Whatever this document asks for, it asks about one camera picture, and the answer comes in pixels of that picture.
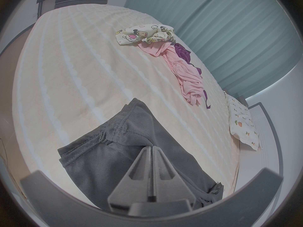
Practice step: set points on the white printed garment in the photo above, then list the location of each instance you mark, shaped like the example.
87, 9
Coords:
132, 34

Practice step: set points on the pink garment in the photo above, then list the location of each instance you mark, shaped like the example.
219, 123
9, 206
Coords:
187, 79

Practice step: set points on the white printed pillow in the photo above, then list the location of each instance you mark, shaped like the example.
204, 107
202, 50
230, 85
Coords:
241, 119

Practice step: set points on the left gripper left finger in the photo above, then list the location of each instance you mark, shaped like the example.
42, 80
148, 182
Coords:
135, 183

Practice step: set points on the blue-green curtain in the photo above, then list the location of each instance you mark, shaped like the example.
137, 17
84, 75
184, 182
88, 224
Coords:
224, 32

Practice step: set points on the purple garment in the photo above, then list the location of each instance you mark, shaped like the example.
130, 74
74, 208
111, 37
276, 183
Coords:
182, 52

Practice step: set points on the black T-shirt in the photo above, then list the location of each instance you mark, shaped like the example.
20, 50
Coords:
99, 155

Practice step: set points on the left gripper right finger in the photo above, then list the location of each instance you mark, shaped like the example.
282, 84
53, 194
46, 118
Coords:
168, 183

